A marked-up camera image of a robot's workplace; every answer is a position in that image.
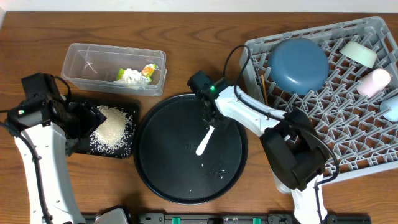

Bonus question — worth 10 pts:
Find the black rectangular tray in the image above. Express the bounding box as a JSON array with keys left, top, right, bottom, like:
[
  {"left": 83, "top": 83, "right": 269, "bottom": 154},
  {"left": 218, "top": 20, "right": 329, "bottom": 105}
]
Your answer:
[{"left": 72, "top": 95, "right": 139, "bottom": 159}]

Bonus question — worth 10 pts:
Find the round black serving tray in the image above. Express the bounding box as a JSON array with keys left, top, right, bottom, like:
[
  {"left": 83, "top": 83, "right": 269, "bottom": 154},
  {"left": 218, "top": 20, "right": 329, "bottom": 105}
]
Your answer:
[{"left": 134, "top": 94, "right": 248, "bottom": 204}]

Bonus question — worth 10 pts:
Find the green bowl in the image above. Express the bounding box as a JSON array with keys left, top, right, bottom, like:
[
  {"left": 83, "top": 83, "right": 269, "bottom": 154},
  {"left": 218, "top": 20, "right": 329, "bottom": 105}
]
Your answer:
[{"left": 340, "top": 41, "right": 377, "bottom": 68}]

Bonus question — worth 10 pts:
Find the black aluminium rail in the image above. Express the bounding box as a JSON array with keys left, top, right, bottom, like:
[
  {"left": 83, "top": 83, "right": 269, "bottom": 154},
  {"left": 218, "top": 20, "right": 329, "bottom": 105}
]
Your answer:
[{"left": 82, "top": 212, "right": 373, "bottom": 224}]

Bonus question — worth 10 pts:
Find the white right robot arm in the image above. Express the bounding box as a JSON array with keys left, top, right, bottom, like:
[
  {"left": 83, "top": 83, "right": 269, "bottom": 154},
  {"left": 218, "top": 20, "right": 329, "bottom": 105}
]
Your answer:
[{"left": 187, "top": 71, "right": 331, "bottom": 223}]

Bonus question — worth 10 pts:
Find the grey plastic dishwasher rack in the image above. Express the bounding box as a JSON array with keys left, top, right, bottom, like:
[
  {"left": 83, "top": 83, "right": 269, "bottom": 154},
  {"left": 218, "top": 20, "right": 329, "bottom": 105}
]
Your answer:
[{"left": 239, "top": 16, "right": 397, "bottom": 181}]

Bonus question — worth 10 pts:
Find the clear plastic waste bin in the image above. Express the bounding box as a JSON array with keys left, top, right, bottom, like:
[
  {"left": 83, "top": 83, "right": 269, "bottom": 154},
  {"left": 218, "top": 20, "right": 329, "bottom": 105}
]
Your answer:
[{"left": 61, "top": 43, "right": 167, "bottom": 96}]

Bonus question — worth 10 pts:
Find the pink cup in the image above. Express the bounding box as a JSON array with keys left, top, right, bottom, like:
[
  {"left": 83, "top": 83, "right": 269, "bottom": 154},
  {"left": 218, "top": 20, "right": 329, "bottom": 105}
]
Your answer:
[{"left": 357, "top": 68, "right": 391, "bottom": 98}]

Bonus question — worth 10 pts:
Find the wooden chopstick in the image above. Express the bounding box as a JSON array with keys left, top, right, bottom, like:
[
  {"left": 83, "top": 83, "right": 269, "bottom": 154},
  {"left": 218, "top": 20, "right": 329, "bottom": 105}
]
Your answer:
[{"left": 261, "top": 74, "right": 268, "bottom": 105}]

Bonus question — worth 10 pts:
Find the white paper napkin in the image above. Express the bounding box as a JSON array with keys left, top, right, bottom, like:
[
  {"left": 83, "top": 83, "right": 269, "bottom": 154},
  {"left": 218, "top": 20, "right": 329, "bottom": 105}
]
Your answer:
[{"left": 115, "top": 68, "right": 152, "bottom": 85}]

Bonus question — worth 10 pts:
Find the light blue cup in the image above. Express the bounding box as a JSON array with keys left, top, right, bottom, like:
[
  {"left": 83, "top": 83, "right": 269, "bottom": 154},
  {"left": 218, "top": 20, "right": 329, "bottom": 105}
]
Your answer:
[{"left": 380, "top": 96, "right": 398, "bottom": 122}]

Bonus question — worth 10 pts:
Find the blue plate with rice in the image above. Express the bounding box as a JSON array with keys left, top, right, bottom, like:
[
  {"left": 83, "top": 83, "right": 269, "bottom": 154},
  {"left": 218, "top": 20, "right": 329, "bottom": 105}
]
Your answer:
[{"left": 268, "top": 39, "right": 330, "bottom": 95}]

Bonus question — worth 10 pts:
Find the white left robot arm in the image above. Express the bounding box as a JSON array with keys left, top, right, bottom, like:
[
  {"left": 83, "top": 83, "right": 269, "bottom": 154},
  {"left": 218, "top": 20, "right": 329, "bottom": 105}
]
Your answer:
[{"left": 1, "top": 73, "right": 131, "bottom": 223}]

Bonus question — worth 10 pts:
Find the white plastic spoon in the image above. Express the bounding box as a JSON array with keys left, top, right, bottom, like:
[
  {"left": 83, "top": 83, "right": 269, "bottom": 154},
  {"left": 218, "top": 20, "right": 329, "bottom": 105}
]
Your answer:
[{"left": 195, "top": 125, "right": 215, "bottom": 156}]

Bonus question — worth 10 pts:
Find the pile of white rice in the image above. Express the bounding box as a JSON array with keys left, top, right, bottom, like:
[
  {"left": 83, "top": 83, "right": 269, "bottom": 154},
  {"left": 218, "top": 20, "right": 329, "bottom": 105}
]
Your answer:
[{"left": 89, "top": 105, "right": 135, "bottom": 158}]

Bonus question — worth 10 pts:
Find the yellow green snack wrapper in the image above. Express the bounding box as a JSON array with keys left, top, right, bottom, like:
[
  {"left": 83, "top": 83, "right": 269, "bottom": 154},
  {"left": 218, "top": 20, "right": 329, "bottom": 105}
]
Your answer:
[{"left": 116, "top": 63, "right": 159, "bottom": 84}]

